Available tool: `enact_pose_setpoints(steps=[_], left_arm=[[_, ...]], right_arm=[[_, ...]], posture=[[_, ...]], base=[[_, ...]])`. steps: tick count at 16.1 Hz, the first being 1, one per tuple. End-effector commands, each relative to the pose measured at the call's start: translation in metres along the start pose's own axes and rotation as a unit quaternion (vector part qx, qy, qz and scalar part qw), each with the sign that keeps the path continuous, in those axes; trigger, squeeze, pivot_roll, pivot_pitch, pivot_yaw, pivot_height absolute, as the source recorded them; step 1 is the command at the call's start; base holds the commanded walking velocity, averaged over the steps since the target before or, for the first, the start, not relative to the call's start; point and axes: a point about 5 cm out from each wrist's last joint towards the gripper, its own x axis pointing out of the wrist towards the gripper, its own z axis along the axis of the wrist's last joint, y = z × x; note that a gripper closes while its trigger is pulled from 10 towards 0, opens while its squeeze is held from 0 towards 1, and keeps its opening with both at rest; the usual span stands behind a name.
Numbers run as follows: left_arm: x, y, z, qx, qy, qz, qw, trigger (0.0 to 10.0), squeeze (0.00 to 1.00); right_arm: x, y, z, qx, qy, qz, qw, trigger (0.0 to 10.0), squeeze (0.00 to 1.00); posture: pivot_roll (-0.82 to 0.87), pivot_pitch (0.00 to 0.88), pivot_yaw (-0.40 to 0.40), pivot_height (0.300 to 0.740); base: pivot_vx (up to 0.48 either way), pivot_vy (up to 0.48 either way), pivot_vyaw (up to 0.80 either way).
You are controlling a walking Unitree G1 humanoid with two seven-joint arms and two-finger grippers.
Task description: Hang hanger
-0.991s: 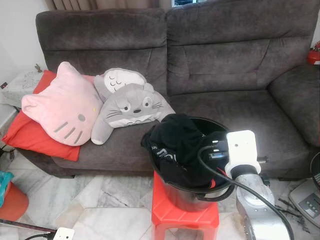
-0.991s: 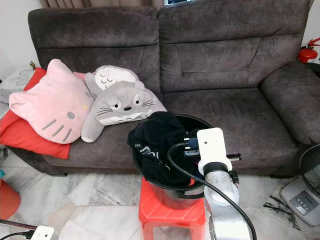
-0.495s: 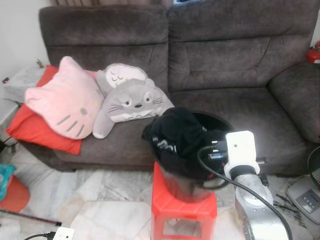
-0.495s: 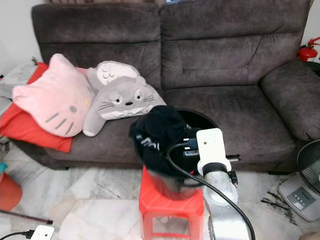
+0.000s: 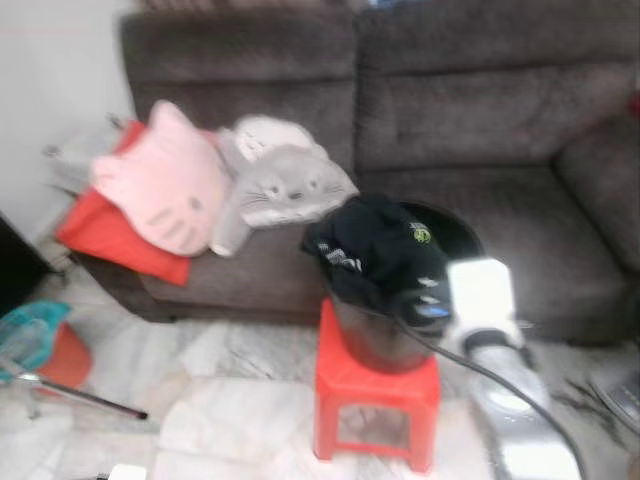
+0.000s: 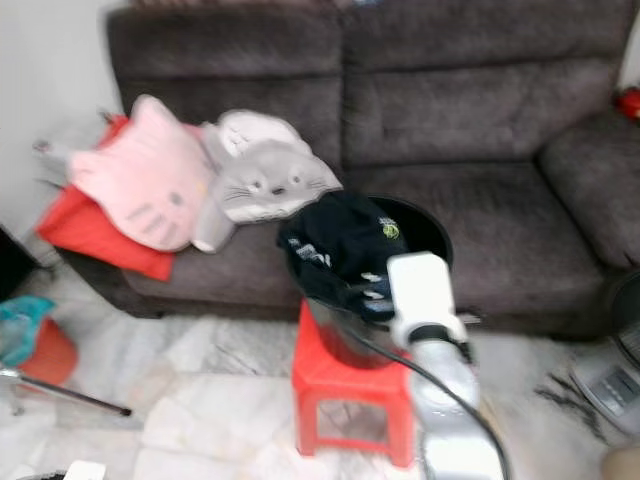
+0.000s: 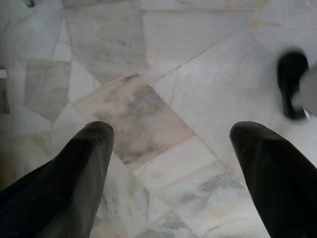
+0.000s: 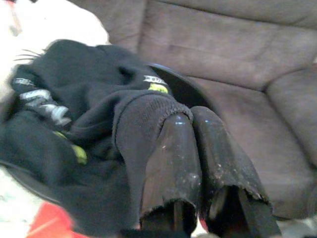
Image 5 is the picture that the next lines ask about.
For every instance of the red cushion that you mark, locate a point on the red cushion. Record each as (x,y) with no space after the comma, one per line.
(110,240)

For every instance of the metal clothes rack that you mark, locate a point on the metal clothes rack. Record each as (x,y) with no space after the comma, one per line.
(90,398)

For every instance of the black plastic bucket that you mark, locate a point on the black plastic bucket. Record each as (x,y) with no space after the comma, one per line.
(375,345)

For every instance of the grey Totoro plush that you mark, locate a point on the grey Totoro plush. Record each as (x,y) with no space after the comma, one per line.
(290,185)

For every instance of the brown fabric sofa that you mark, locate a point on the brown fabric sofa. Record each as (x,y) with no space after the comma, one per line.
(480,110)

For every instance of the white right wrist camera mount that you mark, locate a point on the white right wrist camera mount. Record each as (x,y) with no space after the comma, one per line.
(482,295)

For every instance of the black polo shirt green logo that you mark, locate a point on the black polo shirt green logo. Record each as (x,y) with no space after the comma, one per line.
(375,250)

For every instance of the marble side table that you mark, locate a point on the marble side table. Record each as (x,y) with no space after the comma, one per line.
(85,160)

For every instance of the white grey Totoro cushion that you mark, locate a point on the white grey Totoro cushion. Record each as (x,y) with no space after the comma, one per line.
(265,135)

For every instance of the pink cat face cushion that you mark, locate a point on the pink cat face cushion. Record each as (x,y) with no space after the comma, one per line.
(165,185)

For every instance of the black standing fan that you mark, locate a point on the black standing fan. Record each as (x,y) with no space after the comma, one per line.
(620,395)

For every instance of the red plastic stool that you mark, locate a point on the red plastic stool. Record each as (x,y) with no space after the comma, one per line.
(375,385)

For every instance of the orange bin teal bag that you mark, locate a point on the orange bin teal bag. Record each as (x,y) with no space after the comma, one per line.
(70,360)

